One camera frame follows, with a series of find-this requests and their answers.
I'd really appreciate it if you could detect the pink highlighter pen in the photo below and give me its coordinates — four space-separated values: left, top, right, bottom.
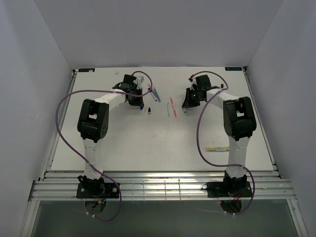
170 97 177 118

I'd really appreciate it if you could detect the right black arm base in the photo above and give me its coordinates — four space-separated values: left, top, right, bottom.
201 171 253 198

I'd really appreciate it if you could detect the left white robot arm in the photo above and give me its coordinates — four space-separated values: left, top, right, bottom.
77 75 144 198

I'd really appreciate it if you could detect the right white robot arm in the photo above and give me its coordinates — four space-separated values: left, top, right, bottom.
182 74 257 196

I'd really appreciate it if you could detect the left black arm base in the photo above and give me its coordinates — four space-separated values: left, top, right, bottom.
76 175 119 199

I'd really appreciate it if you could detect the pink pen in cluster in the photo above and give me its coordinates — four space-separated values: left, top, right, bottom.
147 83 158 99

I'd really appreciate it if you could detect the blue pen in cluster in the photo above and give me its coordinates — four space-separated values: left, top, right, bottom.
153 86 161 103

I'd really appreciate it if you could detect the blue cap marker in cluster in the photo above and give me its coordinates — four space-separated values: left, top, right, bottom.
148 88 158 101

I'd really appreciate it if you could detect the right blue corner label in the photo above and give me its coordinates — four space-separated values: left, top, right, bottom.
225 67 242 71

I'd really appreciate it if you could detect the blue corner label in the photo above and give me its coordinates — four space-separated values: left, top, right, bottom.
225 67 242 71
78 68 95 73

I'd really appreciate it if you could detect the yellow highlighter near front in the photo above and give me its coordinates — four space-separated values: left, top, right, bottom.
204 146 229 152

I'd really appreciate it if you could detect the left blue corner label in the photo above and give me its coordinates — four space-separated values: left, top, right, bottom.
78 68 95 73

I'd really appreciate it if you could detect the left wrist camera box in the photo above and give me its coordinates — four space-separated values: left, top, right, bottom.
136 76 144 89

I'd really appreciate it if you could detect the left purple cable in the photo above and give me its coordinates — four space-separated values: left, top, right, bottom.
56 71 154 222

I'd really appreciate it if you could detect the purple cable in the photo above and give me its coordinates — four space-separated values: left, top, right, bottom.
56 71 154 222
189 71 255 216

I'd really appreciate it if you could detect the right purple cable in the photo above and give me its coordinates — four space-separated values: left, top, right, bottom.
189 71 255 216

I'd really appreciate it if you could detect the white wire guard grid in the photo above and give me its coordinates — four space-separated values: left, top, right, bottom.
130 180 182 201

